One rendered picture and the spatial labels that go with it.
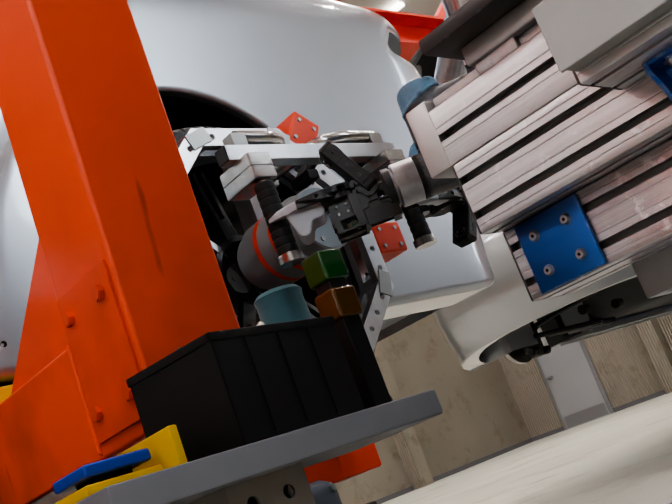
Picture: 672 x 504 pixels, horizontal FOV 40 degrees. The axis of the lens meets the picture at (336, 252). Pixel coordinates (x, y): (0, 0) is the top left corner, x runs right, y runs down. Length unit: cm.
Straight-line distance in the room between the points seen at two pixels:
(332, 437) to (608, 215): 38
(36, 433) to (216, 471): 58
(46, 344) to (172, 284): 26
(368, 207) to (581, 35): 72
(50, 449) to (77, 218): 35
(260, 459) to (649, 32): 53
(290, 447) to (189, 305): 33
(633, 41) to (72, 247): 73
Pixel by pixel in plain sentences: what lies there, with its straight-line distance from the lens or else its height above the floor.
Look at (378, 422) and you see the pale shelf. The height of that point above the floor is 43.
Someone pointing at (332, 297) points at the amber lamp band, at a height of 60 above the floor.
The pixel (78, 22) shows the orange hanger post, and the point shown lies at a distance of 135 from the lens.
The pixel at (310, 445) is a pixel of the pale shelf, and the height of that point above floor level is 43.
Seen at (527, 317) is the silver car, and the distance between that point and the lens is 435.
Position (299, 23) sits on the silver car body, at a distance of 250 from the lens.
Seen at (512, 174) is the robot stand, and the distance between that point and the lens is 107.
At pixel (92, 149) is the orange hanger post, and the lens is 124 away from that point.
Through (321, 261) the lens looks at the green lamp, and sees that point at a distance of 115.
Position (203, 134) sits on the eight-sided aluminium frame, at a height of 110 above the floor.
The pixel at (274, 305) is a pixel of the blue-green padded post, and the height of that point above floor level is 71.
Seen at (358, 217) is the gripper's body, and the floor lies 77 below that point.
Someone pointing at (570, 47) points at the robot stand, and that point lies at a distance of 90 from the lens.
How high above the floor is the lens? 38
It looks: 14 degrees up
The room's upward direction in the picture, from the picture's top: 21 degrees counter-clockwise
